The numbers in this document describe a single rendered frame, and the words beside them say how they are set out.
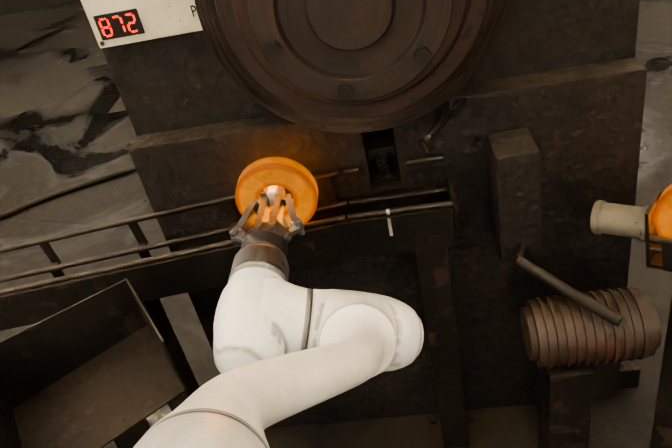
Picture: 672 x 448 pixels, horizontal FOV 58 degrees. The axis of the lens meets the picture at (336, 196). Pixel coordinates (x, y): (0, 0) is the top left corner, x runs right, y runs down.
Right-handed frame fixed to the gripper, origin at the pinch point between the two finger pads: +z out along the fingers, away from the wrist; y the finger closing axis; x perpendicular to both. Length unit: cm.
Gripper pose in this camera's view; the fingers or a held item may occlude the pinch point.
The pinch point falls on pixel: (274, 188)
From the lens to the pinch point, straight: 114.0
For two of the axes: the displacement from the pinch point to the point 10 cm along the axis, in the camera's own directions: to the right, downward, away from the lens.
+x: -1.9, -8.0, -5.7
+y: 9.8, -1.4, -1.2
